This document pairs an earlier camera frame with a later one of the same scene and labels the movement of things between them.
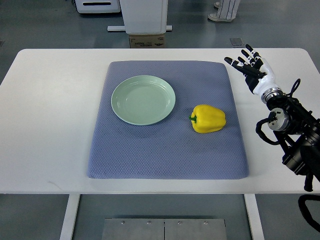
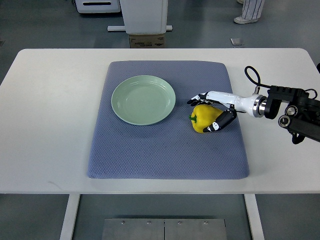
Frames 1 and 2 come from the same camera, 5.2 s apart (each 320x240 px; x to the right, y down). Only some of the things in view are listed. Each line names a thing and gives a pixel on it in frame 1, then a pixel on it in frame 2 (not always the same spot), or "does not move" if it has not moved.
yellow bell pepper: x=206 y=119 does not move
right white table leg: x=254 y=216 does not move
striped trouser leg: x=228 y=9 -> x=252 y=9
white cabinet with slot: x=97 y=6 does not move
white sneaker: x=212 y=17 -> x=240 y=20
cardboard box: x=146 y=41 does not move
